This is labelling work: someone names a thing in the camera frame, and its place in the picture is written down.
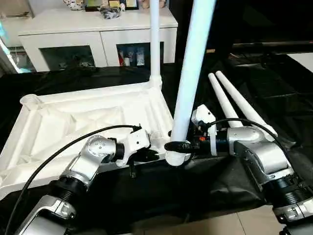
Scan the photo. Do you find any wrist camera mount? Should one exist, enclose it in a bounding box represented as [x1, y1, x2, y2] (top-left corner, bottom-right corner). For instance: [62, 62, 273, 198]
[118, 128, 151, 168]
[192, 104, 219, 156]

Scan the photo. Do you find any teal white plastic object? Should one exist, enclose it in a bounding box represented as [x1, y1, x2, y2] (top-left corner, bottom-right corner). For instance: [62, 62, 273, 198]
[0, 19, 32, 74]

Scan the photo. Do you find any white sideboard cabinet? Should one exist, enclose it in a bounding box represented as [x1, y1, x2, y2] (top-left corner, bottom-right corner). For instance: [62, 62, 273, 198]
[18, 6, 179, 73]

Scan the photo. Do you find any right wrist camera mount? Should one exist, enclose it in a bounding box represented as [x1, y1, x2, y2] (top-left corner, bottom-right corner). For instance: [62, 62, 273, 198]
[192, 104, 219, 156]

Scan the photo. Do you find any white flat board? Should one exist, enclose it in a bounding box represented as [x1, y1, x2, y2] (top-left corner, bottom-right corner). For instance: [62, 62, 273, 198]
[286, 52, 313, 75]

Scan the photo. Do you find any tall white jar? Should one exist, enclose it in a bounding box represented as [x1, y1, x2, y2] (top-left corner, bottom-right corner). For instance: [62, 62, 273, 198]
[136, 47, 145, 66]

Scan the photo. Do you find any white tapered table leg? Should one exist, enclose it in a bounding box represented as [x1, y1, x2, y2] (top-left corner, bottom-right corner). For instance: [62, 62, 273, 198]
[207, 72, 245, 128]
[149, 0, 161, 79]
[167, 0, 217, 168]
[215, 70, 279, 142]

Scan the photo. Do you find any white plastic table top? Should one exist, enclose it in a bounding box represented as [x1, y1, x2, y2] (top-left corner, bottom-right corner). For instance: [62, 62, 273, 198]
[0, 76, 191, 202]

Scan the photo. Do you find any black work mat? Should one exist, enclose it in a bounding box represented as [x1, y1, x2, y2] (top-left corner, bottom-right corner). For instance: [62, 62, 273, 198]
[0, 52, 313, 226]

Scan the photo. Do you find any white dotted bowl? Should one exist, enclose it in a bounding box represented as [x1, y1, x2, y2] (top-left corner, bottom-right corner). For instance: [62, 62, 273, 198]
[63, 0, 85, 11]

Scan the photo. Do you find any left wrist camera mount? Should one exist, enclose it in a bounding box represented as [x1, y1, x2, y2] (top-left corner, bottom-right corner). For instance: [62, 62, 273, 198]
[118, 128, 151, 168]

